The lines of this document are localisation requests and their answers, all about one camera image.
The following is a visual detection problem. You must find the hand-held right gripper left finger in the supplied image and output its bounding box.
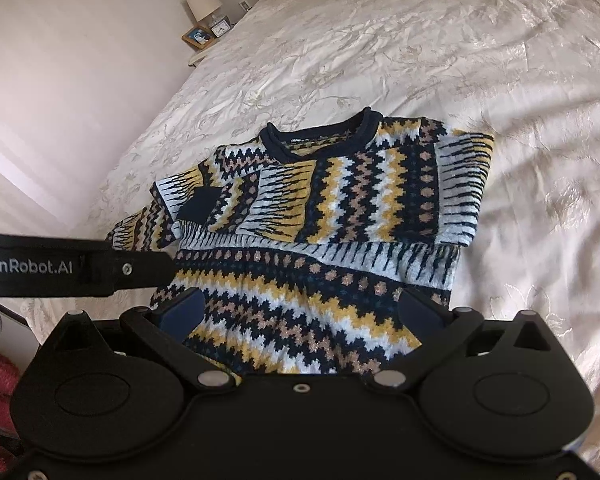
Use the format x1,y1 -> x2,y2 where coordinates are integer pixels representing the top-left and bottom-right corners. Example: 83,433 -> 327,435
55,287 -> 230,392

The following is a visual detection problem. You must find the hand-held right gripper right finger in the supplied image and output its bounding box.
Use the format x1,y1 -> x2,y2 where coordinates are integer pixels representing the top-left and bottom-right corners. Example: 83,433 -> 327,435
371,287 -> 564,392

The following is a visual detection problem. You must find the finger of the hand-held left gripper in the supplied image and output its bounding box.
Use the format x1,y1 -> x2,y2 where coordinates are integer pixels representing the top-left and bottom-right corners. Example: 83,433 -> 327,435
107,247 -> 179,295

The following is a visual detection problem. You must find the patterned knit sweater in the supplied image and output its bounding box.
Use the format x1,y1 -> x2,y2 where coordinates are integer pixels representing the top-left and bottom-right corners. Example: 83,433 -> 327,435
106,107 -> 496,386

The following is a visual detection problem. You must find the white nightstand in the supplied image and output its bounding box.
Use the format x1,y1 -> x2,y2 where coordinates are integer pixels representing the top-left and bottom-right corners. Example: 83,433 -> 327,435
186,20 -> 239,67

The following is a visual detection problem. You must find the cream embroidered bedspread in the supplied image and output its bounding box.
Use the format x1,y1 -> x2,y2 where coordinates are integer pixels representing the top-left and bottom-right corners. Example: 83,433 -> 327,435
19,0 -> 600,479

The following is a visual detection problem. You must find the white table lamp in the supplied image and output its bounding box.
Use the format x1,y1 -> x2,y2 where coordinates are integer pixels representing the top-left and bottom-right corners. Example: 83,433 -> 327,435
186,0 -> 225,24

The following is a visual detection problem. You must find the wooden photo frame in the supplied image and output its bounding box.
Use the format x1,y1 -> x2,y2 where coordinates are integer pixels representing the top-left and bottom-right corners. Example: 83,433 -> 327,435
181,24 -> 215,50

